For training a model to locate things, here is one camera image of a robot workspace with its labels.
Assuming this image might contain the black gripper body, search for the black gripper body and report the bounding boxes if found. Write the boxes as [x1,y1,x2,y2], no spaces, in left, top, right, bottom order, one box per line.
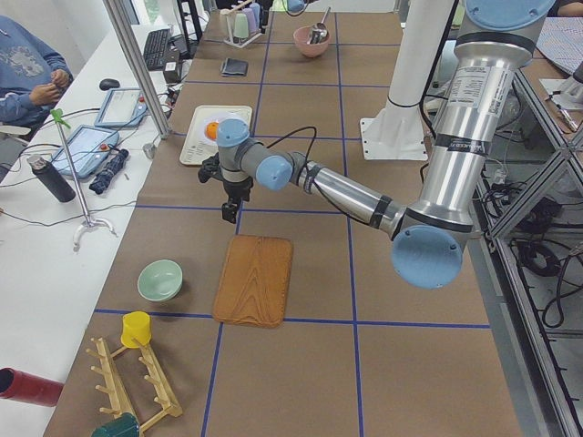
[223,178,253,205]

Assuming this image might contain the orange mandarin fruit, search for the orange mandarin fruit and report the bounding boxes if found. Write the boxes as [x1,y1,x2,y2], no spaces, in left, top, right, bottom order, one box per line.
[205,122,219,140]

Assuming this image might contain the white round plate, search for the white round plate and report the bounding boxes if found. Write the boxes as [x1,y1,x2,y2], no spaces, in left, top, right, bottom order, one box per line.
[198,112,246,145]

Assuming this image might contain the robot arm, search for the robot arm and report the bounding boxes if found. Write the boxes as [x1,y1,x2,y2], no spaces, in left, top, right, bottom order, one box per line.
[206,1,552,289]
[282,0,317,15]

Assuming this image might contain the cream bear print tray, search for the cream bear print tray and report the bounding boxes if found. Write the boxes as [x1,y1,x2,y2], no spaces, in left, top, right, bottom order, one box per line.
[179,105,252,166]

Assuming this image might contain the wooden cutting board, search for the wooden cutting board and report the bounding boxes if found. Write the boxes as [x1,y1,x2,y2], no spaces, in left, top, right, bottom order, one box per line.
[212,235,293,328]

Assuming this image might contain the green ceramic bowl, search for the green ceramic bowl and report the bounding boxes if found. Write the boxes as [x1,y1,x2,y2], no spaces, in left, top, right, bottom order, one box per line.
[138,259,183,302]

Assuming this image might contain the folded navy umbrella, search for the folded navy umbrella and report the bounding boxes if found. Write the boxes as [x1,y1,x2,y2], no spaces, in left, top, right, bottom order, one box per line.
[89,149,129,195]

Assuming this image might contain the folded grey cloth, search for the folded grey cloth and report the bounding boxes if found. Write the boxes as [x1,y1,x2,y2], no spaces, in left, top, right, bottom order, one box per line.
[220,57,249,77]

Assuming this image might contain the blue teach pendant tablet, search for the blue teach pendant tablet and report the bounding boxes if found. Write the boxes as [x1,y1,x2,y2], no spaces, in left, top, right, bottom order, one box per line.
[94,88,148,128]

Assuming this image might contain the yellow cup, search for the yellow cup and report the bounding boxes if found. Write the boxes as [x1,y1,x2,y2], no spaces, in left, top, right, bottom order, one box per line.
[120,311,151,349]

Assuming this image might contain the pale green cup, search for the pale green cup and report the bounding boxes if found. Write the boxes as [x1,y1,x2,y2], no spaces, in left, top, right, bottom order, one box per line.
[233,12,250,40]

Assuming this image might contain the black keyboard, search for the black keyboard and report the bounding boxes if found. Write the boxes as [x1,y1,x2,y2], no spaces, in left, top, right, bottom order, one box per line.
[143,28,171,71]

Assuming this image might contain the pink bowl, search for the pink bowl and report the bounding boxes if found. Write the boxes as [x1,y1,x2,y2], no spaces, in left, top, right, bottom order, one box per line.
[292,25,331,58]

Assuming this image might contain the black computer mouse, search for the black computer mouse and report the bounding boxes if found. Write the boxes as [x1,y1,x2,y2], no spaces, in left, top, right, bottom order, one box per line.
[98,78,120,91]

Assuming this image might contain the black water bottle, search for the black water bottle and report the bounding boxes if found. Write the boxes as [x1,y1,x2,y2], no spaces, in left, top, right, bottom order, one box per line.
[27,155,76,203]

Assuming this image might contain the purple cup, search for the purple cup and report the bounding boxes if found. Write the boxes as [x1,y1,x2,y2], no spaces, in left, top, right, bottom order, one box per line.
[241,3,261,34]

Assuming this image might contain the white cup rack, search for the white cup rack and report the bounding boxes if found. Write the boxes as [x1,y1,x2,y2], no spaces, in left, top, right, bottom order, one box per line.
[220,0,268,48]

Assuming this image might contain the metal scoop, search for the metal scoop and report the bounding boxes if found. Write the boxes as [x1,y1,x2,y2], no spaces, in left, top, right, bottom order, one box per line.
[308,7,331,45]

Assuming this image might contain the metal stand with green clip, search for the metal stand with green clip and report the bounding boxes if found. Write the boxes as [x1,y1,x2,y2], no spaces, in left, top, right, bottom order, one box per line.
[50,109,118,252]

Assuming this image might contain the wooden cup rack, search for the wooden cup rack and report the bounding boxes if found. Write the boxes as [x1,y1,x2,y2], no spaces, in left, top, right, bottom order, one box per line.
[86,337,183,436]

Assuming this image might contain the person in blue sweater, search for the person in blue sweater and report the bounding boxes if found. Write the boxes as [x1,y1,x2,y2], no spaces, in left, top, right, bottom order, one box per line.
[1,15,73,129]

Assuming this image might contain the dark green cup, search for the dark green cup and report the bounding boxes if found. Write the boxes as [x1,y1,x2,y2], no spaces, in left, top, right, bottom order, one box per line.
[91,412,140,437]

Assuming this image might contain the red cylinder cup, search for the red cylinder cup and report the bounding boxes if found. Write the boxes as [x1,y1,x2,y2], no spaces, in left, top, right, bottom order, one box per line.
[1,368,64,407]

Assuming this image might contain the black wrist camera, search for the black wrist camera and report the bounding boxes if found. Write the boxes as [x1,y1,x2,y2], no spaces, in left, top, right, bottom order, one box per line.
[198,153,223,183]

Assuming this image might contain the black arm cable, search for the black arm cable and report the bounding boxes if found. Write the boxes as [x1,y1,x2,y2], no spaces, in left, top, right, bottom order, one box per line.
[263,126,379,224]

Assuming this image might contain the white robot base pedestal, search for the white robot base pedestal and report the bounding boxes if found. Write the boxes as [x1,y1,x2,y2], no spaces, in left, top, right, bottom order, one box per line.
[360,0,457,161]

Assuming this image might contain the aluminium frame post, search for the aluminium frame post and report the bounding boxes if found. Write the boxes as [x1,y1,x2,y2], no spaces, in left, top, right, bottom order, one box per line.
[103,0,171,139]

